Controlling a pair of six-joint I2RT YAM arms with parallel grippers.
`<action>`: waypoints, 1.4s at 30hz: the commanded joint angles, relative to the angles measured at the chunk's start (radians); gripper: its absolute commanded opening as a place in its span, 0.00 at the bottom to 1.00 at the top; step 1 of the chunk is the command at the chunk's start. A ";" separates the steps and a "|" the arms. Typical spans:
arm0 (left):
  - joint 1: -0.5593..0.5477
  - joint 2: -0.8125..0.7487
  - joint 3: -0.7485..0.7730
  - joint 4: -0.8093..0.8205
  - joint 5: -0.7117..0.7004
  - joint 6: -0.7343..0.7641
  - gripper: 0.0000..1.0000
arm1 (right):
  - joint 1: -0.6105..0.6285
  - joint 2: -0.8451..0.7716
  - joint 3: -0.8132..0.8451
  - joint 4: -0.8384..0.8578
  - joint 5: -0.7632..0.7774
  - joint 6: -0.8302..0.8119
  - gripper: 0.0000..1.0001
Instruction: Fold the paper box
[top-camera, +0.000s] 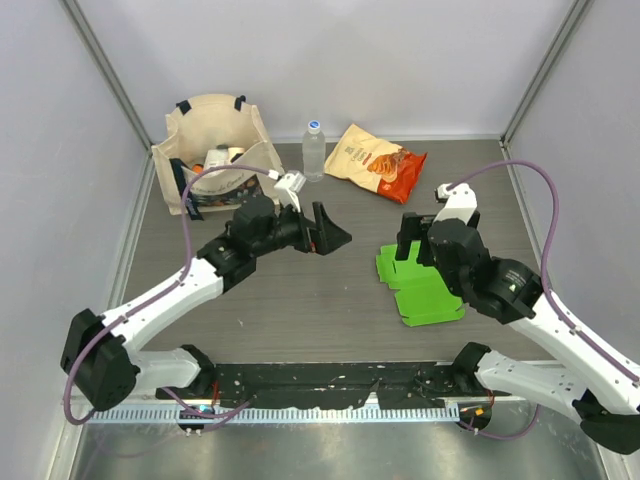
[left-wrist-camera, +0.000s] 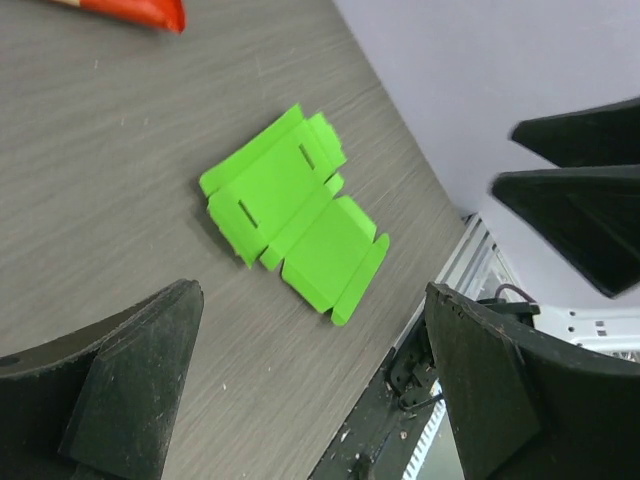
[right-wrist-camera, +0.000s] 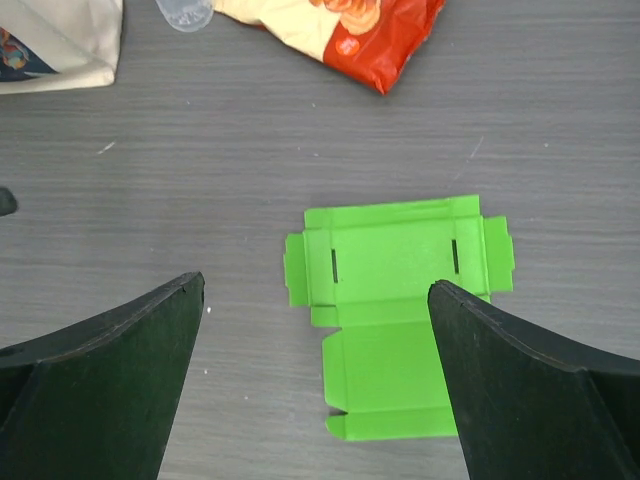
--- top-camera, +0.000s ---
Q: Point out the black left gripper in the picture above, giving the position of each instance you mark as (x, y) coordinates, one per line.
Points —
(331, 235)

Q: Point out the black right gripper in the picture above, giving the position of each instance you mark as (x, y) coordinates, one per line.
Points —
(412, 229)

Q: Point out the green paper box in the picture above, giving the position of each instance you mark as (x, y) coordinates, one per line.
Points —
(421, 295)

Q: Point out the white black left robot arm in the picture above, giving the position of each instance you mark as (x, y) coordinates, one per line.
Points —
(104, 354)

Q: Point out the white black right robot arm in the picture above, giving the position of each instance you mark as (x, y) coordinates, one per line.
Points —
(596, 388)

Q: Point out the white box in bag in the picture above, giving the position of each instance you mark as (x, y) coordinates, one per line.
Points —
(216, 157)

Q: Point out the orange beige snack bag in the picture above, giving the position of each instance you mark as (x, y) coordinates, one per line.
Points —
(375, 164)

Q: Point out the clear plastic water bottle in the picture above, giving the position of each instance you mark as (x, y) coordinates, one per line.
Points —
(313, 151)

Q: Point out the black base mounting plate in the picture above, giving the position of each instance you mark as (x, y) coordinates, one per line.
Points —
(334, 386)

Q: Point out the beige canvas tote bag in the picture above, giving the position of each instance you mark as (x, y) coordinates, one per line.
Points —
(218, 144)

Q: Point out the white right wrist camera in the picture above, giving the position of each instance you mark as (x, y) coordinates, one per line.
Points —
(459, 202)

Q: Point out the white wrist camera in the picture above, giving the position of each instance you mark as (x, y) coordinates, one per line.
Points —
(459, 202)
(287, 188)

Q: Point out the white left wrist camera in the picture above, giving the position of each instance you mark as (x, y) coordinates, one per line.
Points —
(287, 188)

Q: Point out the white slotted cable duct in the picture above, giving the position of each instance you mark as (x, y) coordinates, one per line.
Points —
(369, 413)

